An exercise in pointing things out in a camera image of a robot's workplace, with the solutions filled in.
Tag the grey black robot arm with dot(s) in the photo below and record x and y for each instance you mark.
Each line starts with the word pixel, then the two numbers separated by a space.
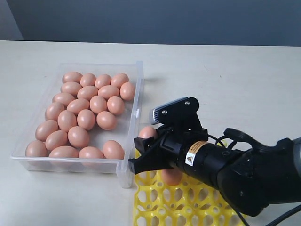
pixel 248 180

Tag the brown egg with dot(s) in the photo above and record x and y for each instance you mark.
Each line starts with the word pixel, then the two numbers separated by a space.
pixel 113 150
pixel 148 132
pixel 78 105
pixel 86 119
pixel 88 79
pixel 127 91
pixel 78 137
pixel 53 111
pixel 64 152
pixel 106 120
pixel 108 91
pixel 36 148
pixel 45 129
pixel 171 177
pixel 66 120
pixel 98 104
pixel 102 80
pixel 115 105
pixel 72 77
pixel 56 139
pixel 119 79
pixel 63 98
pixel 91 153
pixel 71 88
pixel 87 92

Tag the yellow plastic egg tray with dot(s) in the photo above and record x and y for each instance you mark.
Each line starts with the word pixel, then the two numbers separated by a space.
pixel 190 203

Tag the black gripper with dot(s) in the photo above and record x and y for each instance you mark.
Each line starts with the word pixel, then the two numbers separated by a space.
pixel 167 149

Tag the clear plastic egg bin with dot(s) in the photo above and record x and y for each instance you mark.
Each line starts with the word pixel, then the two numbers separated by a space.
pixel 124 133

